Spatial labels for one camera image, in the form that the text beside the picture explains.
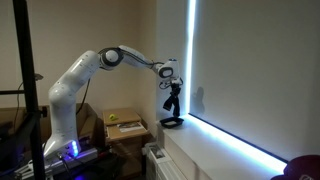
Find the yellow-green small object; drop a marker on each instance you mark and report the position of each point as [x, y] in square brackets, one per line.
[113, 117]

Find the dark red cap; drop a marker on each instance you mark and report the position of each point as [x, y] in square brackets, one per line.
[305, 167]

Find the black tray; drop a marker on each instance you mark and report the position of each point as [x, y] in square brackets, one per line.
[171, 122]

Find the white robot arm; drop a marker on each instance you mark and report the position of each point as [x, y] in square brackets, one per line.
[62, 95]

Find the white radiator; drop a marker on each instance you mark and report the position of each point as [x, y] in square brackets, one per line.
[159, 165]

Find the robot base platform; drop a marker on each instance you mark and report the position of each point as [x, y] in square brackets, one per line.
[58, 158]

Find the cardboard box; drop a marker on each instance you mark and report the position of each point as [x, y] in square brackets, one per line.
[86, 121]

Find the dark sock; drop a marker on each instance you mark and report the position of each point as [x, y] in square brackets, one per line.
[172, 104]

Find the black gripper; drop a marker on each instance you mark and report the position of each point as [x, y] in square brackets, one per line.
[176, 87]

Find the printed paper sheet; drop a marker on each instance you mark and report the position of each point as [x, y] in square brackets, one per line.
[127, 127]

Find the white roller blind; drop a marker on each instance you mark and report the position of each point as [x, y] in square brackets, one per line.
[256, 72]

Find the black metal stand pole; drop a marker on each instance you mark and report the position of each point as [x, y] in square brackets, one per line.
[31, 125]

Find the wooden drawer cabinet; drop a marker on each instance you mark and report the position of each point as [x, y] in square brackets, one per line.
[127, 145]

